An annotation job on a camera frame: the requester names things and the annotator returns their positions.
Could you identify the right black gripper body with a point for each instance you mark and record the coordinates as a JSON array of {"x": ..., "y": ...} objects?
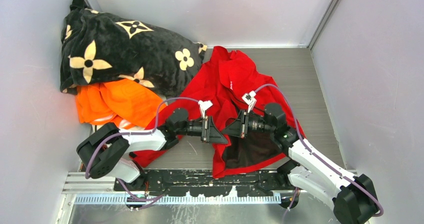
[{"x": 244, "y": 118}]

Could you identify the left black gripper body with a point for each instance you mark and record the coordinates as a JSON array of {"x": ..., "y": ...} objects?
[{"x": 205, "y": 125}]

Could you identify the red zip jacket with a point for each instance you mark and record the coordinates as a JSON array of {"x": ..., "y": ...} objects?
[{"x": 223, "y": 80}]

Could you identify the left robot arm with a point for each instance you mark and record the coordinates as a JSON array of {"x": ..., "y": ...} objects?
[{"x": 105, "y": 153}]

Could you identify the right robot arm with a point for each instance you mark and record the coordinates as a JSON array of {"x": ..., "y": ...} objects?
[{"x": 352, "y": 199}]

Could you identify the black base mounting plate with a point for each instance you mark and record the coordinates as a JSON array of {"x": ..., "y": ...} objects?
[{"x": 201, "y": 183}]

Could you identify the orange garment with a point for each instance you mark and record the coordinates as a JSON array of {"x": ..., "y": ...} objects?
[{"x": 125, "y": 103}]

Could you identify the black floral plush blanket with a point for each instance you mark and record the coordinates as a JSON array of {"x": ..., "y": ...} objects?
[{"x": 99, "y": 47}]

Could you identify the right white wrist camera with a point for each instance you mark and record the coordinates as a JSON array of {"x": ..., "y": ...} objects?
[{"x": 250, "y": 100}]

